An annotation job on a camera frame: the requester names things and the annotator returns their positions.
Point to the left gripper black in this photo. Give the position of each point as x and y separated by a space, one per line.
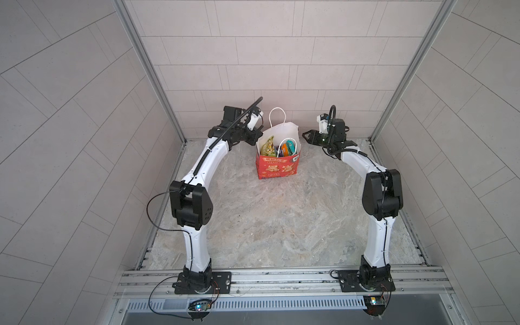
252 135

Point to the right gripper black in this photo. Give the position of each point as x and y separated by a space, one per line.
315 136

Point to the red paper gift bag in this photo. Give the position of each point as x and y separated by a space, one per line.
278 149

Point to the yellow snack packet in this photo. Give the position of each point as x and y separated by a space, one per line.
268 149

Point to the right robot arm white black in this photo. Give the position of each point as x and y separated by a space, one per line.
382 199

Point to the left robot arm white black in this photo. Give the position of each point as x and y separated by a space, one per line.
190 202

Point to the teal snack packet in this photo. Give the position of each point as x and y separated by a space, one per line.
291 146

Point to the right circuit board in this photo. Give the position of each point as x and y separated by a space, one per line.
375 305

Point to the circuit board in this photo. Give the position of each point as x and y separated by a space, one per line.
375 305
201 305

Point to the left circuit board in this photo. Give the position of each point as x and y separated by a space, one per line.
201 305

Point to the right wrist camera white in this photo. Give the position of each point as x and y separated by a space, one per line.
323 123

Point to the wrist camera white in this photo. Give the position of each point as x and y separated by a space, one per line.
254 118
323 123

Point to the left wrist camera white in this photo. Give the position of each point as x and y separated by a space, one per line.
254 118

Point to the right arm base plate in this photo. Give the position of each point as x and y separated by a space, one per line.
365 280

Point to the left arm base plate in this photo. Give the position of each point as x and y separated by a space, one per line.
203 283

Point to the aluminium mounting rail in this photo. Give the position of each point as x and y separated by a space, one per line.
403 279

